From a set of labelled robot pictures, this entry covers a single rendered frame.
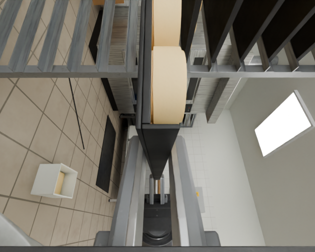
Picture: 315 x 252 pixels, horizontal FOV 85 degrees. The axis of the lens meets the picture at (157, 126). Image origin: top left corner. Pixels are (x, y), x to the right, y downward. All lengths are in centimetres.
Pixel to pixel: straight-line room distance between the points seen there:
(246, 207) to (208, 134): 185
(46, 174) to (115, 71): 108
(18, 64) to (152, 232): 65
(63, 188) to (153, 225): 137
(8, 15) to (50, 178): 100
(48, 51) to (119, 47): 174
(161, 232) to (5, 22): 86
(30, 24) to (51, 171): 98
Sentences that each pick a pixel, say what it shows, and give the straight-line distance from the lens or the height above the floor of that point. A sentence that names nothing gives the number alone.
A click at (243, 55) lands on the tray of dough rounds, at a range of 63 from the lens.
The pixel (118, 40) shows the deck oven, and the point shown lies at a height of 38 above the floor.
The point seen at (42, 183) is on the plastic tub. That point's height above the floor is 6.
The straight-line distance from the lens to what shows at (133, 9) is 79.
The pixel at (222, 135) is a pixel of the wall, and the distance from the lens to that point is 491.
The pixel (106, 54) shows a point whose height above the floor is 70.
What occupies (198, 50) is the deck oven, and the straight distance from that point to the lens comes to 243.
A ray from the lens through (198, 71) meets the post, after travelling 60.
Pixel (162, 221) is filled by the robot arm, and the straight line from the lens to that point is 43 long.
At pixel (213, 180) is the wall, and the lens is 439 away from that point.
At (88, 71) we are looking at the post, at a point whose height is 64.
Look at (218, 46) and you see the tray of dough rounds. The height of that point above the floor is 104.
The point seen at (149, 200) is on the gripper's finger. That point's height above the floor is 85.
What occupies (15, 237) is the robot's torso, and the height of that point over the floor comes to 65.
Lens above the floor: 87
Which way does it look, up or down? level
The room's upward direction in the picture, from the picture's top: 90 degrees clockwise
